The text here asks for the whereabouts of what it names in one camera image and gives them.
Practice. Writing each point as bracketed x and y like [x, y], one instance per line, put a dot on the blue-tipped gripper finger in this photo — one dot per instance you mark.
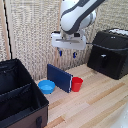
[74, 54]
[60, 52]

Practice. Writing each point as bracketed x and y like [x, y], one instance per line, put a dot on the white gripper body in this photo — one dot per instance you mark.
[68, 40]

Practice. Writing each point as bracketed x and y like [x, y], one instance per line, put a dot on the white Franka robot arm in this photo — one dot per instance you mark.
[75, 15]

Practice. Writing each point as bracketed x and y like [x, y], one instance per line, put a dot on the black air fryer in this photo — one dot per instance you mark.
[109, 53]

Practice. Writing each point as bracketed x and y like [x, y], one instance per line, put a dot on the dark blue flat box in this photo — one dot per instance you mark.
[59, 77]

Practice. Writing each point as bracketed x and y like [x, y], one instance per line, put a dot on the red plastic cup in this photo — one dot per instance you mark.
[76, 84]

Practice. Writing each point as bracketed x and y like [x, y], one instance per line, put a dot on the woven folding screen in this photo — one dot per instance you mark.
[36, 30]

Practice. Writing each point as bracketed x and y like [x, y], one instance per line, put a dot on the blue plastic bowl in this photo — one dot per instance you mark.
[46, 86]

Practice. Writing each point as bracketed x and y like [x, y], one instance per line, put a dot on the black fabric storage box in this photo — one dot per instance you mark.
[19, 96]

